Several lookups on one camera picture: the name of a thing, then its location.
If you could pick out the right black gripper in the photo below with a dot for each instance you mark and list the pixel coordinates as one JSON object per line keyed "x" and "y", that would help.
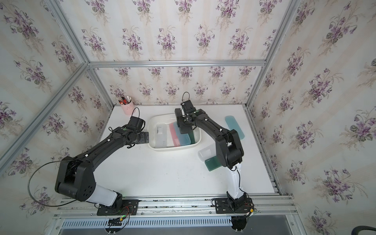
{"x": 183, "y": 121}

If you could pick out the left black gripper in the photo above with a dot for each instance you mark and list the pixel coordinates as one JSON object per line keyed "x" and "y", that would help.
{"x": 143, "y": 138}

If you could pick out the white plastic storage box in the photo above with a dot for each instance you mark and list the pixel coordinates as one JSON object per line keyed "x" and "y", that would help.
{"x": 167, "y": 119}

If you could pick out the light teal pencil case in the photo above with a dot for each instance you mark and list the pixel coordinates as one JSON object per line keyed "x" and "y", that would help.
{"x": 184, "y": 139}
{"x": 233, "y": 125}

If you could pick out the pink pencil case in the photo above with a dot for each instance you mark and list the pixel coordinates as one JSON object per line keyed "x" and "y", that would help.
{"x": 174, "y": 136}

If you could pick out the dark green pencil case front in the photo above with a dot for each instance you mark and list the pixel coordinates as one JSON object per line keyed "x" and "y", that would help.
{"x": 212, "y": 163}

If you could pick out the dark green pencil case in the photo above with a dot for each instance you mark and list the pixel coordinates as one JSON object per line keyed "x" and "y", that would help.
{"x": 212, "y": 163}
{"x": 192, "y": 138}

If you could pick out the black pencil case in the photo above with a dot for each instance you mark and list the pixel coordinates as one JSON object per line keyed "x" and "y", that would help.
{"x": 184, "y": 128}

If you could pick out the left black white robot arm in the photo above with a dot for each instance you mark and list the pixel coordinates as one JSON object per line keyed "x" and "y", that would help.
{"x": 75, "y": 178}

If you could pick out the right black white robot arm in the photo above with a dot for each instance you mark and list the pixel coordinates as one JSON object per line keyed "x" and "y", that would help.
{"x": 228, "y": 148}

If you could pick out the clear pencil case front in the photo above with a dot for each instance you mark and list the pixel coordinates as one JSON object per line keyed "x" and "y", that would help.
{"x": 207, "y": 152}

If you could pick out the pink pen holder cup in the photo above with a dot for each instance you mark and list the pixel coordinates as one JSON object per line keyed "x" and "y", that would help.
{"x": 128, "y": 108}

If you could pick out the pens in cup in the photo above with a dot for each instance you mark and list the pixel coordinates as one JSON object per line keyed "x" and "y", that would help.
{"x": 124, "y": 100}

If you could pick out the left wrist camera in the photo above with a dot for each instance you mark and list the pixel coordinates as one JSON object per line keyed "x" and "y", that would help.
{"x": 136, "y": 123}

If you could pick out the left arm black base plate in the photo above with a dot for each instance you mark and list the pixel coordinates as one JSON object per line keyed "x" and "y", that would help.
{"x": 123, "y": 208}

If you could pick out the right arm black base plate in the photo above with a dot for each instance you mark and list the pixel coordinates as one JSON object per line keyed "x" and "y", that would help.
{"x": 242, "y": 206}

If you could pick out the aluminium front rail frame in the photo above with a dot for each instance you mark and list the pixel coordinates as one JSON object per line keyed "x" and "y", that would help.
{"x": 175, "y": 212}

